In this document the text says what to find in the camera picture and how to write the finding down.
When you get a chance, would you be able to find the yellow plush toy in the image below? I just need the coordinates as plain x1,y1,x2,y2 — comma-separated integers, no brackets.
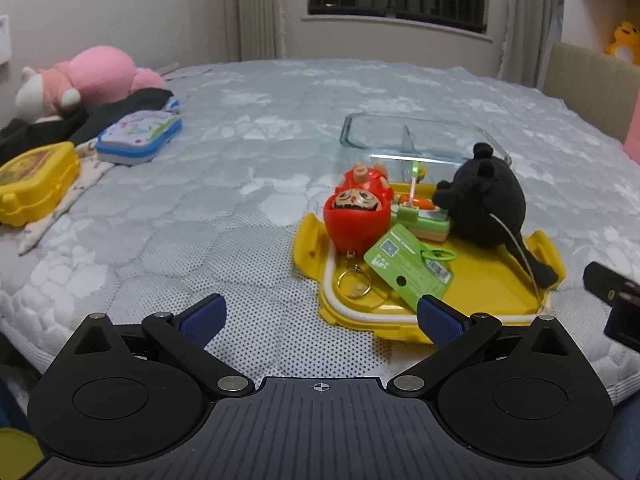
605,20,640,66

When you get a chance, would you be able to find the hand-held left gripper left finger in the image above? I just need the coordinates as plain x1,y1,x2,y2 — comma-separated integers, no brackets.
75,294,255,401

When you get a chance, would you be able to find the sushi toy keychain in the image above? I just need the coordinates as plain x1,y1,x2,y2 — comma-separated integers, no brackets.
390,161,452,244

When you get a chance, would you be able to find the yellow container lid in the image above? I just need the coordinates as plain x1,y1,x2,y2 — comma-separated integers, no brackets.
293,180,568,346

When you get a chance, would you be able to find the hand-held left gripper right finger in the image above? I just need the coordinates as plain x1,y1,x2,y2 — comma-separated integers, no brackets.
387,295,568,398

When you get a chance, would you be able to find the white paper sheet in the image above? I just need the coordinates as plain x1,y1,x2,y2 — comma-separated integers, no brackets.
162,63,212,81

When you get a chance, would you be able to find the printed blue pencil case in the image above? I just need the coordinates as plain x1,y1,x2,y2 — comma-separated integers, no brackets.
96,110,183,167

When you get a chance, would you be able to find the red doll keychain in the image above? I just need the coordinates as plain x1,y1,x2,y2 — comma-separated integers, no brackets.
324,161,392,301

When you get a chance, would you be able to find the pink pillow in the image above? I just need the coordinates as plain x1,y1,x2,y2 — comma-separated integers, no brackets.
621,104,640,167

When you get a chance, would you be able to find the beige padded headboard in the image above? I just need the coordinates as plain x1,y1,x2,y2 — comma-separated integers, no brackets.
543,42,637,144

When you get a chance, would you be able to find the black cloth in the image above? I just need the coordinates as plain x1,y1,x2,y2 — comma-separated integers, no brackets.
0,88,176,161

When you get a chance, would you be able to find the yellow lunch box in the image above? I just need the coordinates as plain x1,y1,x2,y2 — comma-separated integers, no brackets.
0,141,82,226

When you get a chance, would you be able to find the beige curtain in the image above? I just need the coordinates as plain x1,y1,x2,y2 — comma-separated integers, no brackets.
234,0,289,62
496,0,567,87

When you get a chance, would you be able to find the black plush toy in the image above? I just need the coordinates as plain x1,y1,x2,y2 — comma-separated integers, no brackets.
431,142,560,289

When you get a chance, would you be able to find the green paper tag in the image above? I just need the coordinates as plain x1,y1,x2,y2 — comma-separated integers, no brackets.
363,224,457,312

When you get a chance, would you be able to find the grey patterned mattress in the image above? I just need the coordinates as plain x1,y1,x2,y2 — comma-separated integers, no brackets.
0,58,640,406

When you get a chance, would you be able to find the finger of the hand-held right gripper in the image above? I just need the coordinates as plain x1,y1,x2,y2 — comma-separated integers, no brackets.
604,292,640,354
583,261,640,307

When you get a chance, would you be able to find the patterned white cloth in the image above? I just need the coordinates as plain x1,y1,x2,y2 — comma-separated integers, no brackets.
19,136,117,256

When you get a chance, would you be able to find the pink plush toy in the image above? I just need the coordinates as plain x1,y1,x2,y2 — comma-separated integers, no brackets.
15,45,167,122

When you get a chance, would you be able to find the clear glass divided container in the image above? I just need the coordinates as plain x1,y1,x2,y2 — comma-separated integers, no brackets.
340,112,514,171

